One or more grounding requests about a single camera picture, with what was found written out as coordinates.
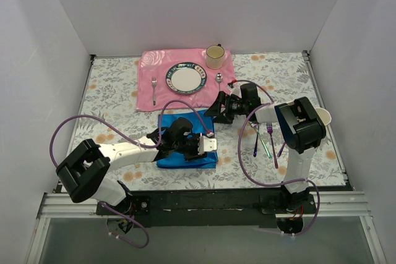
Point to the pale yellow paper cup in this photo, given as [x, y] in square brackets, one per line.
[324, 116]

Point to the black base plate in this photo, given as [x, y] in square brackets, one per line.
[230, 207]

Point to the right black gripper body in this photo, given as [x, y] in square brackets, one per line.
[223, 107]

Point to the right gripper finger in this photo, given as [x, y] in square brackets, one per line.
[224, 118]
[216, 108]

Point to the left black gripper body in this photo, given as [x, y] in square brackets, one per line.
[192, 149]

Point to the iridescent purple fork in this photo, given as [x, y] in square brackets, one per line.
[270, 132]

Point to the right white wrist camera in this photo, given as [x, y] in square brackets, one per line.
[234, 88]

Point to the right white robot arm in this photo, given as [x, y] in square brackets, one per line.
[301, 127]

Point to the pink satin placemat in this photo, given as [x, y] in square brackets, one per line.
[157, 63]

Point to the cream mug with dark rim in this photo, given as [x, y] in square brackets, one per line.
[214, 56]

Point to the blue satin napkin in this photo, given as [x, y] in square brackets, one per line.
[176, 160]

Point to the silver fork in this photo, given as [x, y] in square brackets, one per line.
[154, 85]

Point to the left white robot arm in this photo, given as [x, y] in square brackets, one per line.
[83, 171]

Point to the aluminium frame rail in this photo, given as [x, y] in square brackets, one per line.
[333, 204]

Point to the iridescent purple spoon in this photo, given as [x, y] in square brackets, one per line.
[256, 143]

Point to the white plate with patterned rim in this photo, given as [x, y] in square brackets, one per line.
[186, 78]

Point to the floral tablecloth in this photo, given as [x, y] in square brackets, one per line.
[110, 115]

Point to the silver spoon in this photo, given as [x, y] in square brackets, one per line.
[219, 80]

